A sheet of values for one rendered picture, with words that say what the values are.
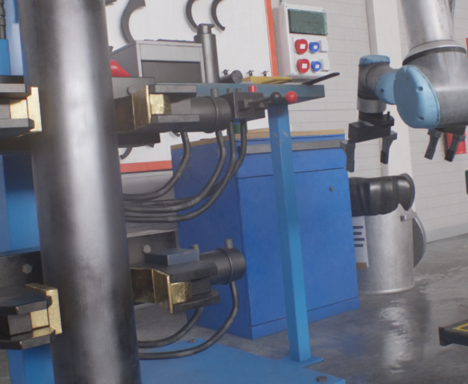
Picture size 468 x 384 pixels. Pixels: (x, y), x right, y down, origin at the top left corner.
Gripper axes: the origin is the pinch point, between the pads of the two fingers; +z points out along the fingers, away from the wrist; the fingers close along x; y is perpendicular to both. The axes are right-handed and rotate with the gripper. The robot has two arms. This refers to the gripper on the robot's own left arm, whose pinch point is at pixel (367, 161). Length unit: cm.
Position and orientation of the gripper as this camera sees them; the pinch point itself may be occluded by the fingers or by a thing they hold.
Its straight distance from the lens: 204.5
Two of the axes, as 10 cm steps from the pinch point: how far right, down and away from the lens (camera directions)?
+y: -4.5, -3.7, 8.1
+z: 0.2, 9.0, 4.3
